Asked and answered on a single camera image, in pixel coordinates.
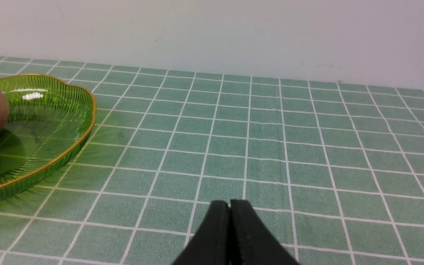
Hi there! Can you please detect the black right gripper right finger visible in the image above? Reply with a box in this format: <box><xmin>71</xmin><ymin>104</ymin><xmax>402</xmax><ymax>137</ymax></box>
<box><xmin>230</xmin><ymin>200</ymin><xmax>299</xmax><ymax>265</ymax></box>

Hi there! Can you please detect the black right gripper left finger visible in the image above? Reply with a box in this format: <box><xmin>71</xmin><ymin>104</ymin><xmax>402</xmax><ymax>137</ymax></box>
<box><xmin>173</xmin><ymin>200</ymin><xmax>230</xmax><ymax>265</ymax></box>

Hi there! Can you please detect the green checked tablecloth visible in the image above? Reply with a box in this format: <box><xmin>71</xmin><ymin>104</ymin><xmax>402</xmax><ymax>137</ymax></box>
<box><xmin>0</xmin><ymin>57</ymin><xmax>424</xmax><ymax>265</ymax></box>

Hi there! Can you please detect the green glass plate gold rim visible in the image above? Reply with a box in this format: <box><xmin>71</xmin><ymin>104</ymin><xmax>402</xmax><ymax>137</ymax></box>
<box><xmin>0</xmin><ymin>74</ymin><xmax>96</xmax><ymax>201</ymax></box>

